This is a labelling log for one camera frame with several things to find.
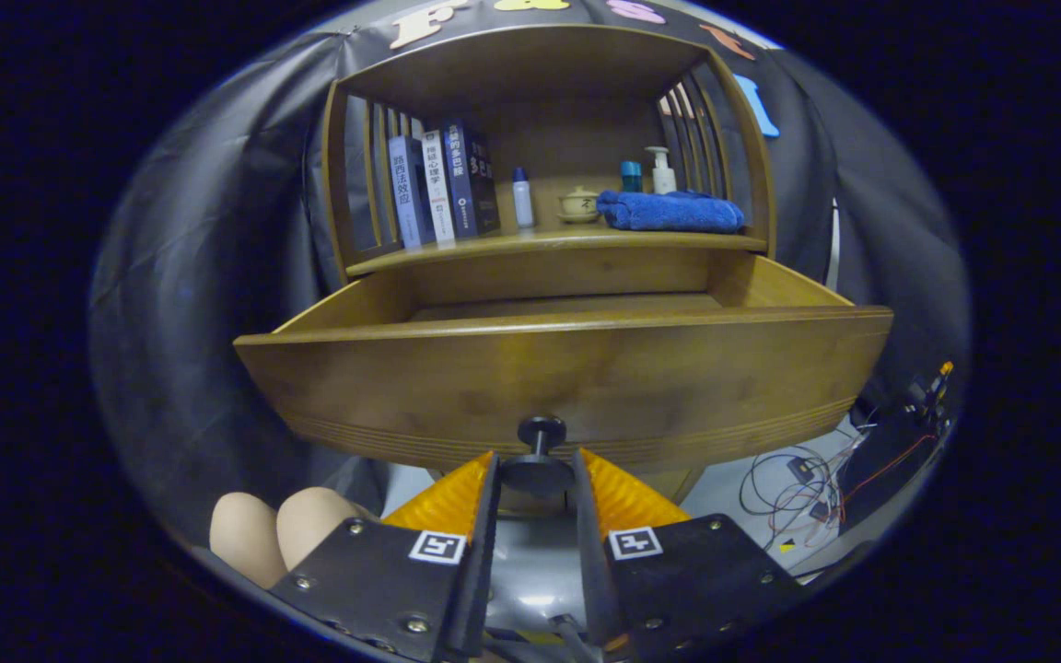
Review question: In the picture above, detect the white bottle blue cap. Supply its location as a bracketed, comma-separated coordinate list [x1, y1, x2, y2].
[511, 167, 536, 229]

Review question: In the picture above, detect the tangle of cables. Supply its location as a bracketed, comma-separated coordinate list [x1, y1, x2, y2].
[738, 433, 872, 553]

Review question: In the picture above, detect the wooden cabinet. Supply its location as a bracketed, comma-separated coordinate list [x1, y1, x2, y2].
[321, 23, 778, 507]

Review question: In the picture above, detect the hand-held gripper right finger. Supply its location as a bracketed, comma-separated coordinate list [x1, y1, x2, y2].
[571, 448, 812, 663]

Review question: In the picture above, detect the light blue book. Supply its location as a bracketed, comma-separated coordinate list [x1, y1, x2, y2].
[388, 135, 435, 250]

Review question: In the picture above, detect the person's bare knee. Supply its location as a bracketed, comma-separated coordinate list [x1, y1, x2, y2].
[209, 492, 290, 590]
[276, 486, 375, 572]

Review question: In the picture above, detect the wooden drawer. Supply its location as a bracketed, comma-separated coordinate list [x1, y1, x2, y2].
[234, 249, 894, 475]

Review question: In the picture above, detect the white book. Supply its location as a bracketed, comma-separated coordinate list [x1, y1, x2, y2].
[420, 129, 458, 245]

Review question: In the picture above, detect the white pump bottle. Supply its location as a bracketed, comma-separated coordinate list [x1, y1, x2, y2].
[646, 146, 678, 196]

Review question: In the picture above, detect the dark blue book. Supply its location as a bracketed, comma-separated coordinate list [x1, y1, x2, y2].
[441, 120, 502, 240]

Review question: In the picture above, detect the blue folded towel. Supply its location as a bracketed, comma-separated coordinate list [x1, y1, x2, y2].
[597, 189, 746, 234]

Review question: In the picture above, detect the beige lidded tea cup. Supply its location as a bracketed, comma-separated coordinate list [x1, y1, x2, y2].
[556, 186, 601, 225]

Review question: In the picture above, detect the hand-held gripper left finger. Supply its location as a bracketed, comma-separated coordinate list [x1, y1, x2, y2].
[270, 449, 502, 663]

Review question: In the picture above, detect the wooden countertop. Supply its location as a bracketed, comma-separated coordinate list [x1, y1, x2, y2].
[344, 221, 768, 277]

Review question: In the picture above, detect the black drawer knob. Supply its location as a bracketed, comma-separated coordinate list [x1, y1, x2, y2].
[499, 415, 576, 498]

